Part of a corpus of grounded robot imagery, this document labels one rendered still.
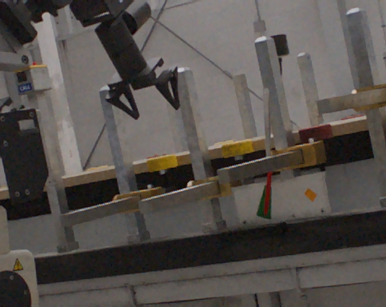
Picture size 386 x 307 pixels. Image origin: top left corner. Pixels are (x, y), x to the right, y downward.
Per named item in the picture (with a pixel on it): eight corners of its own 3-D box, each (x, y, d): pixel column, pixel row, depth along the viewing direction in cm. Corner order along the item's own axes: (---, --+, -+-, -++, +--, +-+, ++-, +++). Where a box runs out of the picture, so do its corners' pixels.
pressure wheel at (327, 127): (329, 171, 249) (320, 123, 249) (300, 176, 254) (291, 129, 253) (345, 166, 256) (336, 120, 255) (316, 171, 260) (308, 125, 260)
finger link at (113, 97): (136, 110, 209) (113, 71, 205) (165, 103, 206) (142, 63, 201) (121, 129, 204) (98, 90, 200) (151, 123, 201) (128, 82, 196)
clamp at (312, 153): (316, 164, 243) (312, 143, 243) (268, 173, 251) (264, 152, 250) (328, 161, 248) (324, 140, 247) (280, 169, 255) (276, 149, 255)
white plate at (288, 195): (330, 215, 243) (322, 172, 242) (238, 228, 257) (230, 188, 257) (332, 214, 243) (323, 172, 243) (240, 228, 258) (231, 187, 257)
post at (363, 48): (400, 220, 234) (358, 6, 232) (386, 221, 236) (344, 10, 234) (407, 217, 237) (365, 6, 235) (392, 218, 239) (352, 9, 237)
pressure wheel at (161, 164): (185, 193, 282) (177, 151, 282) (157, 200, 280) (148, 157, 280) (180, 193, 290) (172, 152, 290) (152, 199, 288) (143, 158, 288)
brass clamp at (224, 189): (231, 195, 257) (226, 175, 256) (187, 202, 264) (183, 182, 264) (244, 191, 262) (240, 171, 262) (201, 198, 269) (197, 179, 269)
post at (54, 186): (69, 252, 290) (35, 91, 288) (56, 253, 293) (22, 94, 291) (80, 248, 294) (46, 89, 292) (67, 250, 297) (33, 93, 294)
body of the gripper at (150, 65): (124, 75, 205) (105, 43, 201) (166, 63, 199) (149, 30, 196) (110, 93, 200) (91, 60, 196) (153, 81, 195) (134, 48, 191)
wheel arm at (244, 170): (232, 185, 220) (228, 165, 219) (219, 188, 221) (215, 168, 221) (331, 158, 255) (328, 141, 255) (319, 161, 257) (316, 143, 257)
